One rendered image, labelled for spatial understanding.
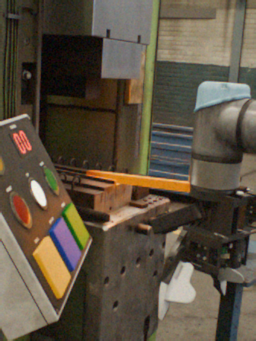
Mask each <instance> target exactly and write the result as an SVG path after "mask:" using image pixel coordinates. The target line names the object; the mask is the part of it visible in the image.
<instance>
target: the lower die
mask: <svg viewBox="0 0 256 341"><path fill-rule="evenodd" d="M52 164H53V163H52ZM53 166H58V167H66V168H70V169H74V170H79V171H90V170H86V169H81V168H77V167H70V166H65V165H61V164H53ZM56 172H57V174H58V175H60V174H61V173H65V174H66V176H67V182H64V181H65V178H64V176H63V175H62V176H61V177H60V180H61V181H62V184H63V186H64V187H65V188H66V190H67V192H68V194H69V196H70V198H71V189H72V179H73V177H74V176H80V178H81V180H82V184H81V186H79V185H78V178H76V179H75V182H74V195H73V201H74V205H76V206H81V207H85V208H89V209H95V210H98V211H102V212H106V213H108V212H112V211H113V210H115V209H118V208H121V207H123V206H126V205H128V204H130V201H131V193H132V185H126V184H119V185H117V181H116V180H110V179H106V178H102V177H95V176H91V175H87V174H79V173H75V172H70V171H66V170H59V169H56ZM110 207H111V210H109V208H110Z"/></svg>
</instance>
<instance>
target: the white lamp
mask: <svg viewBox="0 0 256 341"><path fill-rule="evenodd" d="M31 186H32V189H33V192H34V195H35V196H36V198H37V200H38V201H39V202H40V204H42V205H43V206H44V205H45V203H46V202H45V197H44V194H43V191H42V189H41V187H40V186H39V185H38V184H37V183H36V182H35V181H32V184H31Z"/></svg>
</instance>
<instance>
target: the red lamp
mask: <svg viewBox="0 0 256 341"><path fill-rule="evenodd" d="M13 202H14V207H15V210H16V212H17V214H18V216H19V217H20V219H21V220H22V221H23V222H24V223H25V224H30V214H29V211H28V209H27V207H26V205H25V203H24V201H23V200H22V199H21V198H20V197H19V196H14V198H13Z"/></svg>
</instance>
